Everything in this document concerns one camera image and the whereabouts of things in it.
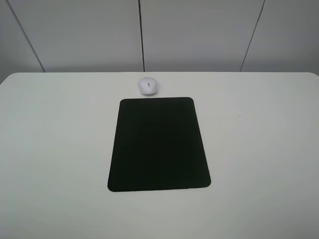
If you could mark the black mouse pad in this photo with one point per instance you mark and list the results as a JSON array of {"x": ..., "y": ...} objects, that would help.
[{"x": 157, "y": 146}]

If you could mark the white computer mouse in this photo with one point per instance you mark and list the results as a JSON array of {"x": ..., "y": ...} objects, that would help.
[{"x": 148, "y": 86}]

